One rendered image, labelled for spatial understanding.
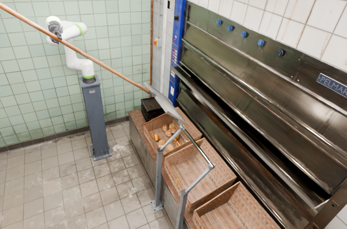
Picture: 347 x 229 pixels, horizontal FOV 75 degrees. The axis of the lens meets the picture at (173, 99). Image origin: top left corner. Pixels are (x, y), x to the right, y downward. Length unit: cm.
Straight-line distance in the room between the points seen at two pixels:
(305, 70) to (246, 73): 45
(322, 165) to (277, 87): 53
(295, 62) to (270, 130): 52
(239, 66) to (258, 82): 22
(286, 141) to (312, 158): 18
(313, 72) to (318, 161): 53
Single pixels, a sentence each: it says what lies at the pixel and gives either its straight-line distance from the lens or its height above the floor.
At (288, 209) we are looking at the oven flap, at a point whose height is 103.
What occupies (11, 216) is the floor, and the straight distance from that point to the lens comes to 327.
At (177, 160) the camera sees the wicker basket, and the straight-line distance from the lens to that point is 253.
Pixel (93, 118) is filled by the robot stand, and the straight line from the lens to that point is 295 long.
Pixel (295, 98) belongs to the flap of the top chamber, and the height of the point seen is 182.
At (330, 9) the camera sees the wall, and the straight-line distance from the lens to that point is 142.
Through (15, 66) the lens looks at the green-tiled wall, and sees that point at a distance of 323.
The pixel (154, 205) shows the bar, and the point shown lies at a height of 1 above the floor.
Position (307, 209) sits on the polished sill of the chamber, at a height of 118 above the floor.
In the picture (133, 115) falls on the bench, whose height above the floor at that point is 58.
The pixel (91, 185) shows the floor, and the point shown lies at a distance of 318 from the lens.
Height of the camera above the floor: 256
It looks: 35 degrees down
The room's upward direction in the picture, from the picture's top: 5 degrees clockwise
